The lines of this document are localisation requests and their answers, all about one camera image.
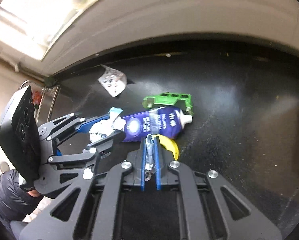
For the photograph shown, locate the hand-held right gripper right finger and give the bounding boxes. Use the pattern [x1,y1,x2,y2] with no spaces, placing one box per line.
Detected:
[154,136,283,240]

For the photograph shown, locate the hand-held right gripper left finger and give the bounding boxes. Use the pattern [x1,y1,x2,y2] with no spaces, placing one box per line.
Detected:
[19,141,147,240]

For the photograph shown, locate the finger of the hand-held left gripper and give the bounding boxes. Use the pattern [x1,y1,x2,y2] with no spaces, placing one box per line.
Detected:
[38,113,112,140]
[48,131,127,180]

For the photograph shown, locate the white foil wrapper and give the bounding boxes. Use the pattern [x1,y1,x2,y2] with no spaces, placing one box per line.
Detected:
[89,107,126,143]

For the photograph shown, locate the silver foil wrapper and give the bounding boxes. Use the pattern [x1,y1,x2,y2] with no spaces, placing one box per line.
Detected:
[144,134,157,182]

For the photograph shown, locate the blue silver foil packet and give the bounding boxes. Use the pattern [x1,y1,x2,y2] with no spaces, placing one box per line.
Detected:
[119,106,193,143]

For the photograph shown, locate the person's left forearm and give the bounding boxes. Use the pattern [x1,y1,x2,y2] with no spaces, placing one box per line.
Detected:
[0,169,43,228]

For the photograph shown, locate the yellow tape roll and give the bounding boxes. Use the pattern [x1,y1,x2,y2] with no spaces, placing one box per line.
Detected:
[156,134,180,161]

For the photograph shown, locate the silver blister pack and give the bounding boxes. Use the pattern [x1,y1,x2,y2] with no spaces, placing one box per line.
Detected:
[98,65,128,97]

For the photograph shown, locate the window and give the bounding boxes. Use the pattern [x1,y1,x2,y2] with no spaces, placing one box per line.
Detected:
[0,0,130,62]

